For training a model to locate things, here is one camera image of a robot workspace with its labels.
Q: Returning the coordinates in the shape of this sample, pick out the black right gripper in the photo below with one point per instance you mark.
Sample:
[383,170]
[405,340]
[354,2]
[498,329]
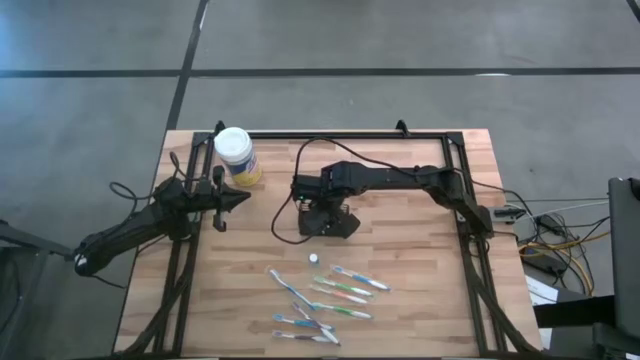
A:
[312,190]

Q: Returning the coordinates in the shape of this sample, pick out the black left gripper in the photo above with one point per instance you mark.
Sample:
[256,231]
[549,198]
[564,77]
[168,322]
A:
[206,196]

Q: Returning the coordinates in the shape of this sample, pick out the blue mouthwash bottle white cap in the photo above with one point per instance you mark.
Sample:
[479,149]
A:
[313,258]

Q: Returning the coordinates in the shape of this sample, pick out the blue white toothbrush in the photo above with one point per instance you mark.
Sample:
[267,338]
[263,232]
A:
[360,278]

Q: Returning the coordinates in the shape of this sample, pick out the green toothbrush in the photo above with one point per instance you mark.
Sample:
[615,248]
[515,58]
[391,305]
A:
[345,311]
[342,286]

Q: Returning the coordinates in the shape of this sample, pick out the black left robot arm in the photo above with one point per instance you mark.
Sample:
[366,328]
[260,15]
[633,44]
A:
[125,232]

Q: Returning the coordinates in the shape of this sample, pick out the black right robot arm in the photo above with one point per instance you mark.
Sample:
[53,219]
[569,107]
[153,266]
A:
[400,179]

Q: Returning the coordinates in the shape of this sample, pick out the Lysol wipes canister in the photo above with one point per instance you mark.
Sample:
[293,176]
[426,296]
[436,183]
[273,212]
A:
[235,147]

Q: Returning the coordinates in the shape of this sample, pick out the black table clamp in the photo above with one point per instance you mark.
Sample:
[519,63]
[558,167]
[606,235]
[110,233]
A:
[220,127]
[401,127]

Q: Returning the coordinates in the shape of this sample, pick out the small black device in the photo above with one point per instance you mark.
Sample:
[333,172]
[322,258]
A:
[507,212]

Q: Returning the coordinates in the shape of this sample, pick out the black stand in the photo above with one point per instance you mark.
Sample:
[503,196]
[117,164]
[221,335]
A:
[30,240]

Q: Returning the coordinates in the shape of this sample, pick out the black power brick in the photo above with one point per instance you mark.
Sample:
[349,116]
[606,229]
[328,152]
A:
[547,265]

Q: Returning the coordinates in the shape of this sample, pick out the white paper sheet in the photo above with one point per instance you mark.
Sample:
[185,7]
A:
[542,292]

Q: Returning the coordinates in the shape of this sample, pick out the black flat bar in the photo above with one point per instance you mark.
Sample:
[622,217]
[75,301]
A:
[575,312]

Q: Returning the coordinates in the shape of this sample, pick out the black monitor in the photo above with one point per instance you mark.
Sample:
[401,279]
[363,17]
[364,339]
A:
[625,250]

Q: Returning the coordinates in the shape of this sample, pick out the black aluminium frame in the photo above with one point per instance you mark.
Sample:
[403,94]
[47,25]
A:
[325,135]

